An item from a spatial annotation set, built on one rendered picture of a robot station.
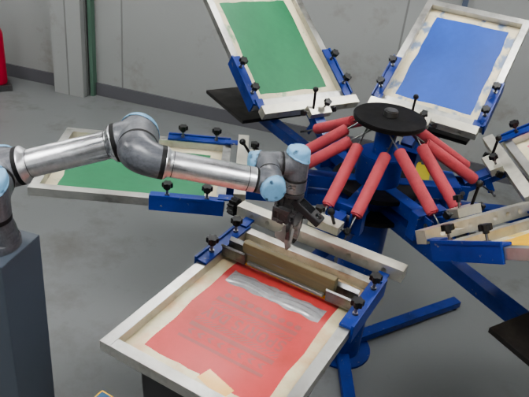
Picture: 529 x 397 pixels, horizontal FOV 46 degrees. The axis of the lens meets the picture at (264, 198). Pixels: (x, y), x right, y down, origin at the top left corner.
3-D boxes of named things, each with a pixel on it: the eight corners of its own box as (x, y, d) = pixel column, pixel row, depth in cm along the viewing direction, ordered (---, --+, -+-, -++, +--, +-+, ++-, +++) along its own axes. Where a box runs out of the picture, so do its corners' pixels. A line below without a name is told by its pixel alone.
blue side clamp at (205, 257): (205, 276, 220) (206, 261, 216) (193, 272, 222) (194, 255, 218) (249, 239, 243) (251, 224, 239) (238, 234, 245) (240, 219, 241)
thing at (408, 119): (360, 387, 309) (423, 139, 241) (288, 353, 324) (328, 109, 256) (388, 341, 339) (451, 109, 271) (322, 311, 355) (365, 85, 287)
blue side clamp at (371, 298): (349, 343, 198) (353, 327, 195) (335, 337, 200) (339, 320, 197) (383, 294, 221) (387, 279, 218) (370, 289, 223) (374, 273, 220)
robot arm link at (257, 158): (251, 161, 186) (288, 163, 187) (247, 145, 195) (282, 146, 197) (249, 185, 190) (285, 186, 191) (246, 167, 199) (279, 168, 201)
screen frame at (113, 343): (272, 447, 161) (274, 436, 159) (99, 350, 184) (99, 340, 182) (382, 291, 222) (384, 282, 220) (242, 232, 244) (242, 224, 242)
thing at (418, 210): (429, 272, 238) (437, 246, 232) (252, 202, 269) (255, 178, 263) (479, 189, 301) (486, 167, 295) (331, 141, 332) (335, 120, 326)
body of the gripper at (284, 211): (281, 212, 212) (285, 180, 206) (304, 220, 209) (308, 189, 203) (270, 221, 206) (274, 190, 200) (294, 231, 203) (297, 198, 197)
